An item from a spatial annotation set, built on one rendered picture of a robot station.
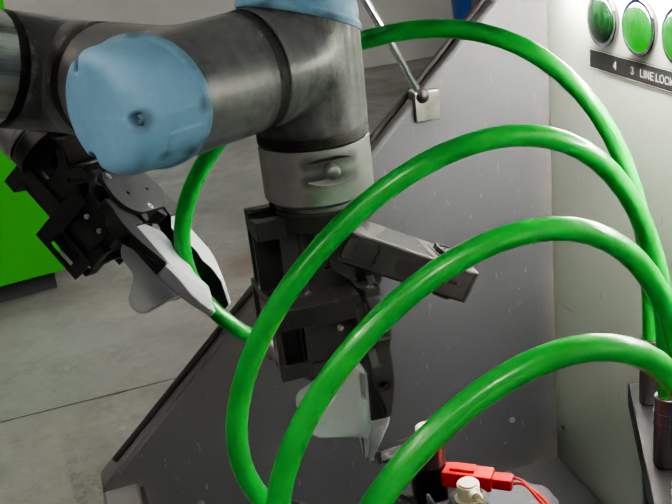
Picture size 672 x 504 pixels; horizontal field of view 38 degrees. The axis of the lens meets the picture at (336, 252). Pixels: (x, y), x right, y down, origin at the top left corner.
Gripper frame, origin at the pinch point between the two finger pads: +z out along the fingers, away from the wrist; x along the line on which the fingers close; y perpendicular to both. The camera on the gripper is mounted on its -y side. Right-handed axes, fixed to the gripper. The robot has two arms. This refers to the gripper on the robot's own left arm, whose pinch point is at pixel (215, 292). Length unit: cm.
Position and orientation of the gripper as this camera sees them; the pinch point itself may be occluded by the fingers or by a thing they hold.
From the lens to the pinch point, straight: 81.8
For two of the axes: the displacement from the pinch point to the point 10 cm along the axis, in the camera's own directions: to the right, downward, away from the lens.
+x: -3.4, 1.7, -9.3
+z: 6.7, 7.3, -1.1
